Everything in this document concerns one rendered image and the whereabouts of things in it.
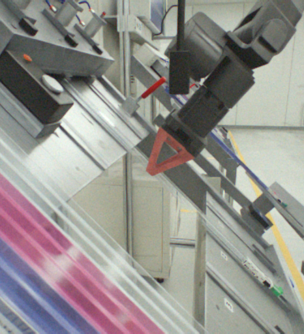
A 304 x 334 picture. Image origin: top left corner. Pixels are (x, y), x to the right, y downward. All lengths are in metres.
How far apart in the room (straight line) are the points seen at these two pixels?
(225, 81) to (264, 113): 7.79
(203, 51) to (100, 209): 1.33
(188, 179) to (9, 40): 0.47
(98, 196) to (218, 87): 1.27
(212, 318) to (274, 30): 0.36
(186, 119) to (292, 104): 7.92
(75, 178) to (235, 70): 0.25
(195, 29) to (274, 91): 7.83
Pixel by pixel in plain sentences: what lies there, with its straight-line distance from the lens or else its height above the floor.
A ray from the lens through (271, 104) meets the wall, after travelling 8.23.
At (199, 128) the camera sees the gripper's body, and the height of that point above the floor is 1.02.
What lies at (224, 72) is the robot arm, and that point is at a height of 1.10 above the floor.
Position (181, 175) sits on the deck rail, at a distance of 0.68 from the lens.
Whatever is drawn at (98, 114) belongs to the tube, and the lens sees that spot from 0.48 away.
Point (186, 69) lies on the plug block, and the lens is 0.33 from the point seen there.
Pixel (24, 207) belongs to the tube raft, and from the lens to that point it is 0.23.
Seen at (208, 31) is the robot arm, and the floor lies 1.15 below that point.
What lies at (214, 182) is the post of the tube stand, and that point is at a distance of 0.90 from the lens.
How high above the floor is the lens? 1.08
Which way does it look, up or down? 15 degrees down
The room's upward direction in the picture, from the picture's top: straight up
